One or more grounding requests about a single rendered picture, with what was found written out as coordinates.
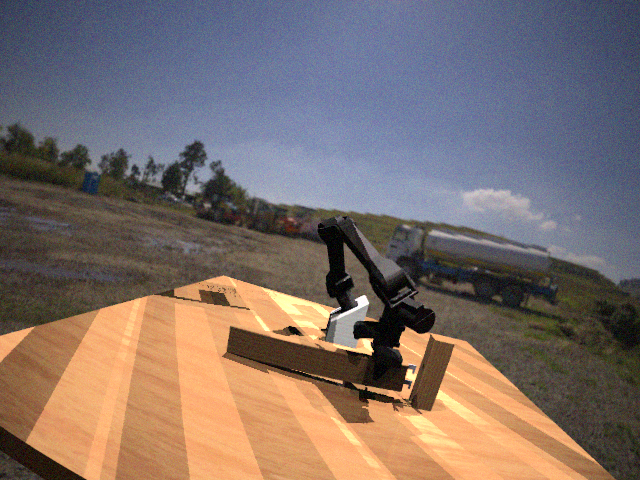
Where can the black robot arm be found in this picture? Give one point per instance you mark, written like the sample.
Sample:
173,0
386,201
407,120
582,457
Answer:
385,277

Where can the brown wooden post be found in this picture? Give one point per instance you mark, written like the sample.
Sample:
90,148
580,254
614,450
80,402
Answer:
431,372

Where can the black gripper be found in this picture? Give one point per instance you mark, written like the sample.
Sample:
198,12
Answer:
384,355

